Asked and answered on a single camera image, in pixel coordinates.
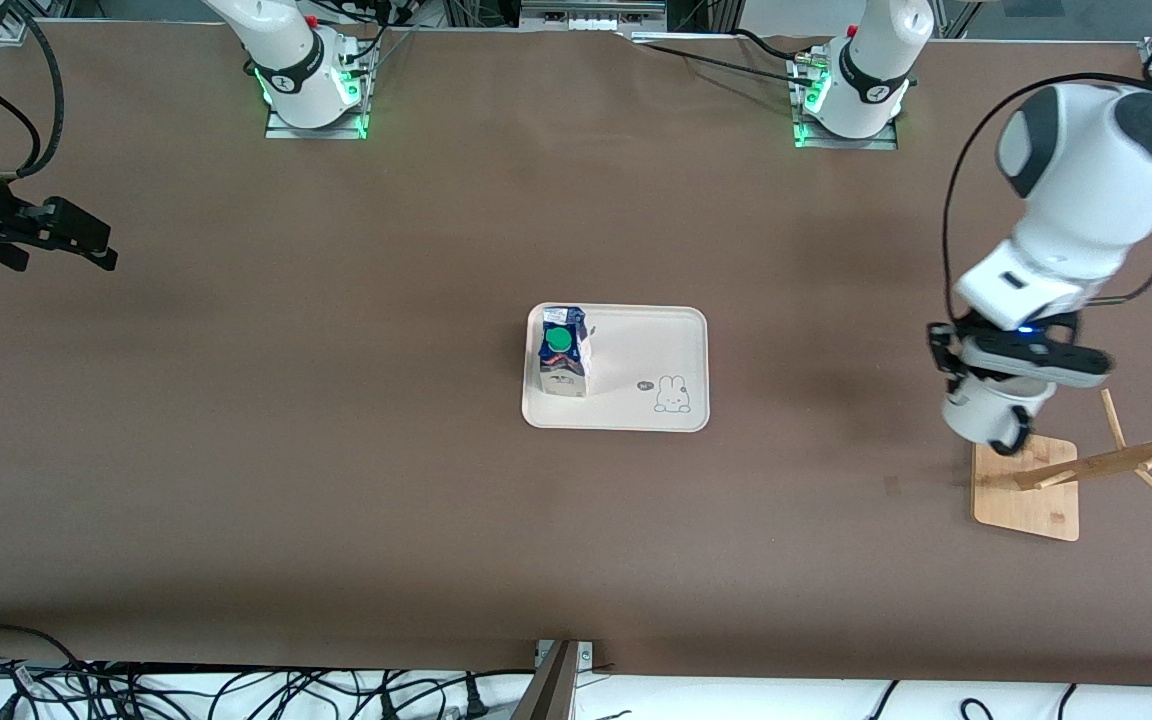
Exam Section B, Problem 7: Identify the white smiley face cup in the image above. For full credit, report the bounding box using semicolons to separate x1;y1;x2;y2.
940;378;1059;459

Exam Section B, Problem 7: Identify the blue white milk carton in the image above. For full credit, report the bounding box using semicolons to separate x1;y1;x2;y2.
537;306;593;399

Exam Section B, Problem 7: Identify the wooden cup stand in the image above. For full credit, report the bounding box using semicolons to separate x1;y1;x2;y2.
971;388;1152;543

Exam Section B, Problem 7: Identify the white rabbit print tray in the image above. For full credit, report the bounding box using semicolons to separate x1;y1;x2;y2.
521;303;712;433

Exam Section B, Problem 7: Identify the grey device with white sockets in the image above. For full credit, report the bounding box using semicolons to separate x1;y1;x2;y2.
519;0;669;37

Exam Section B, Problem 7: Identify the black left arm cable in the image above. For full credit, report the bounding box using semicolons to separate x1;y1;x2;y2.
941;20;1152;306

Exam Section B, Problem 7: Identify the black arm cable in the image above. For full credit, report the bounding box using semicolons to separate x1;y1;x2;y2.
0;0;67;183
941;20;1152;306

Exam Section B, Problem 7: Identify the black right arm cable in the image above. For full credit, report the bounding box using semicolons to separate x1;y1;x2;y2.
0;0;67;183

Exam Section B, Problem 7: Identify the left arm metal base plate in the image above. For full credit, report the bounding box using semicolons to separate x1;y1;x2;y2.
789;45;900;151

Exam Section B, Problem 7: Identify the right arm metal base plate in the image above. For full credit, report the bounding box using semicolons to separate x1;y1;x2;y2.
264;28;371;141

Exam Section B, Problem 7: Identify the black cable across table edge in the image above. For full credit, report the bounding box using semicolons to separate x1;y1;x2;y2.
626;28;822;86

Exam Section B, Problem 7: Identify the grey metal bracket bar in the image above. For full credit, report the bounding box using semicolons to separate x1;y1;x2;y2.
511;638;597;720

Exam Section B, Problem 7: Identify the black cable with plug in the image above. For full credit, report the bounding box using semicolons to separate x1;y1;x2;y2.
376;670;537;720

